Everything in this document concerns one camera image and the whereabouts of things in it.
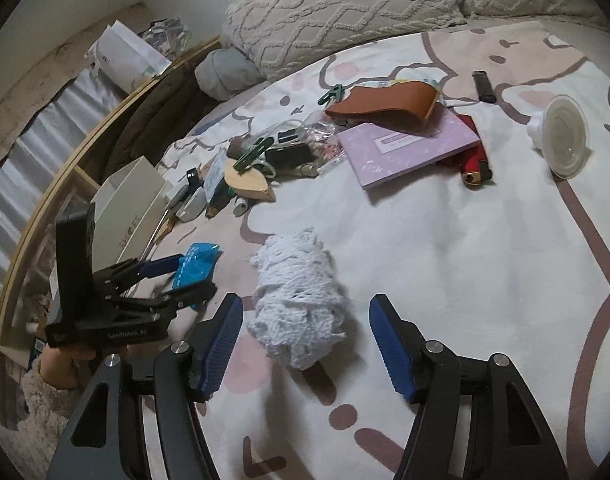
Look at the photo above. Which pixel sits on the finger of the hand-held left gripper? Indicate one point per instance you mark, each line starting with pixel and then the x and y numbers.
pixel 185 296
pixel 160 265

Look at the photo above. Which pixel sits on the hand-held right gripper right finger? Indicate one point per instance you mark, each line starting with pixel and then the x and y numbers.
pixel 395 355

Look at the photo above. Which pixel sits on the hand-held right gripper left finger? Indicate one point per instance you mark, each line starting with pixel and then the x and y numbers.
pixel 220 355

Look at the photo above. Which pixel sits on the bright blue packet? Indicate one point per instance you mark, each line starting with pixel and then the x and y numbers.
pixel 197 265

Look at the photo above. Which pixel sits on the white box container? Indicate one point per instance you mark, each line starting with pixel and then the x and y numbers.
pixel 130 200

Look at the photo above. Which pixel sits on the white yarn ball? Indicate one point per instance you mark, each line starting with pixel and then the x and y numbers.
pixel 295 300

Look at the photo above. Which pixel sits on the leaf-shaped wooden board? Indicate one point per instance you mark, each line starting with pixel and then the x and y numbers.
pixel 247 185

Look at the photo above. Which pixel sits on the clear plastic funnel cup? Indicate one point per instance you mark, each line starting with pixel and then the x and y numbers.
pixel 565 137

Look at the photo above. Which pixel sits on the person's left forearm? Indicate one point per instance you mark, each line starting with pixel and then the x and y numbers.
pixel 45 405

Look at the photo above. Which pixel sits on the person's left hand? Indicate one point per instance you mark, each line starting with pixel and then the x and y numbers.
pixel 60 365

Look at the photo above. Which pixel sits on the white grey device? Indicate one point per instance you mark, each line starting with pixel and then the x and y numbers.
pixel 190 205

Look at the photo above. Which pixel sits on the pale blue packet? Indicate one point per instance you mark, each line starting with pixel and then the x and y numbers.
pixel 217 175

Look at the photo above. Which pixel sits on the silver insulation sheet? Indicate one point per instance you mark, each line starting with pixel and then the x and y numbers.
pixel 40 130

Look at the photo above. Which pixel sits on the brown woven item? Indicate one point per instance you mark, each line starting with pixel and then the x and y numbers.
pixel 236 147

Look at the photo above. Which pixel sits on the green clothespin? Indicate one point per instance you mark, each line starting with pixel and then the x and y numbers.
pixel 250 155

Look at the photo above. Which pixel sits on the brown blanket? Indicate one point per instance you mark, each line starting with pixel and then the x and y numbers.
pixel 155 110

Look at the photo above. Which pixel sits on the small black case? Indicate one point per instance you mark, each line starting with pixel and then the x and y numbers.
pixel 290 158

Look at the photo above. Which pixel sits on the black binder clip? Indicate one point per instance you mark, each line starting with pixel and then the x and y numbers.
pixel 285 137

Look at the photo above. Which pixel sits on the clear bag of beads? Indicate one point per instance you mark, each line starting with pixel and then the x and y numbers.
pixel 325 147

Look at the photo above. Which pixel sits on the purple notebook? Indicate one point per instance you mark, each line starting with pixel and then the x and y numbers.
pixel 405 152

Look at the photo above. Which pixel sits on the grey cushion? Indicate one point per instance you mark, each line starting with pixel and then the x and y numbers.
pixel 225 72

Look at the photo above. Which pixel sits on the white paper bag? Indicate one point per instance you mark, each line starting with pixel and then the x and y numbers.
pixel 125 57

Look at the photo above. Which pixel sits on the crumpled silver foil bag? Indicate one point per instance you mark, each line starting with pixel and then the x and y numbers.
pixel 167 35

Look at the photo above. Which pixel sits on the small green clip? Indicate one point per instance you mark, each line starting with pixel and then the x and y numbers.
pixel 332 94

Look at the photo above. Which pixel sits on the brown leather wallet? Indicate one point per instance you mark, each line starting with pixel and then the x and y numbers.
pixel 385 105

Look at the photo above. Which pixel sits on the white printed pouch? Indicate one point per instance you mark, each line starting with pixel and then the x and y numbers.
pixel 380 83

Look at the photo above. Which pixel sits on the teal white tube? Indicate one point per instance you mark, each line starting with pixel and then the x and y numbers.
pixel 435 85

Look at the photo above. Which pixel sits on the black lighter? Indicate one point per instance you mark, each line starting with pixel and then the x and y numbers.
pixel 483 86

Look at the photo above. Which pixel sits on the light wooden shelf frame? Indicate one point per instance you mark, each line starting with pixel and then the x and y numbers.
pixel 85 175

